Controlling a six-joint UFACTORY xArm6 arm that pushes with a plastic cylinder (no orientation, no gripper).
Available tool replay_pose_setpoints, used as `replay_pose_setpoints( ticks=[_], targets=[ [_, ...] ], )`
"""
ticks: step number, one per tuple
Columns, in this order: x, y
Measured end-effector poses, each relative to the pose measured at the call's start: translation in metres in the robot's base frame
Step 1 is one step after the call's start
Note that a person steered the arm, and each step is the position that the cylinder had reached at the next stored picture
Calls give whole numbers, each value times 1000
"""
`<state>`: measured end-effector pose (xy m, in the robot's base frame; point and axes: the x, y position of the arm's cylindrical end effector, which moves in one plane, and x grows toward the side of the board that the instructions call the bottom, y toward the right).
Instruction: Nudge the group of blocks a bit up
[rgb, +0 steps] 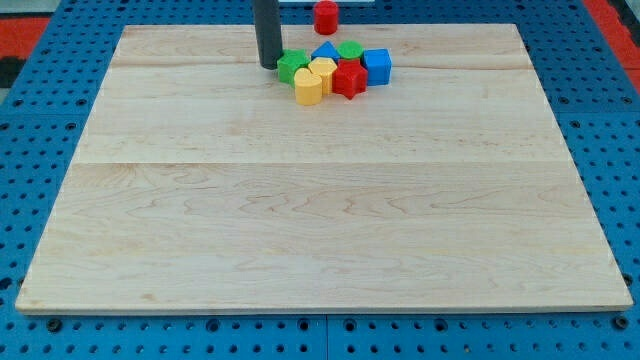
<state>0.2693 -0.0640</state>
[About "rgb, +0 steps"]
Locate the yellow heart block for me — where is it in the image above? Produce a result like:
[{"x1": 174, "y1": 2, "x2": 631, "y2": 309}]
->
[{"x1": 294, "y1": 68, "x2": 323, "y2": 106}]

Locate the red star block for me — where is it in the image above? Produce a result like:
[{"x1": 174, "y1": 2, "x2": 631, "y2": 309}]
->
[{"x1": 332, "y1": 59, "x2": 368, "y2": 99}]

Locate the yellow pentagon block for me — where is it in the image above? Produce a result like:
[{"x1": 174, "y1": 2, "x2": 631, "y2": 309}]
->
[{"x1": 308, "y1": 57, "x2": 337, "y2": 95}]

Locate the light wooden board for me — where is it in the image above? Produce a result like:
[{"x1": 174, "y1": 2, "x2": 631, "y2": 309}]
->
[{"x1": 16, "y1": 24, "x2": 633, "y2": 315}]

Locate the green star block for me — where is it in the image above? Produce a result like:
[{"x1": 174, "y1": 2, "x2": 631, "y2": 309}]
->
[{"x1": 277, "y1": 49, "x2": 310, "y2": 86}]

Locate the blue triangle block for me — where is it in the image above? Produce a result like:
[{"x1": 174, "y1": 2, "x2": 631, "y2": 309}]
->
[{"x1": 311, "y1": 41, "x2": 340, "y2": 63}]

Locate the blue cube block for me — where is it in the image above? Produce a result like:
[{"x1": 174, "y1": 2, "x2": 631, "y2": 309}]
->
[{"x1": 362, "y1": 48, "x2": 392, "y2": 86}]

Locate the green cylinder block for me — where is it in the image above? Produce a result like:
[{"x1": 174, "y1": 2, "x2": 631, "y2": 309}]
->
[{"x1": 336, "y1": 40, "x2": 364, "y2": 61}]

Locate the red cylinder block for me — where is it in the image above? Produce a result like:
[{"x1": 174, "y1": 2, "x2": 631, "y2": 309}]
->
[{"x1": 313, "y1": 0, "x2": 339, "y2": 35}]

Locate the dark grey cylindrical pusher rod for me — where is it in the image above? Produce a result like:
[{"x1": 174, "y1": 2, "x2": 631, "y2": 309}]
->
[{"x1": 252, "y1": 0, "x2": 283, "y2": 70}]

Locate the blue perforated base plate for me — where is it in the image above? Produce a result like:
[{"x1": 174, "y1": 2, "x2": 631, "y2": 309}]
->
[{"x1": 1, "y1": 0, "x2": 639, "y2": 359}]

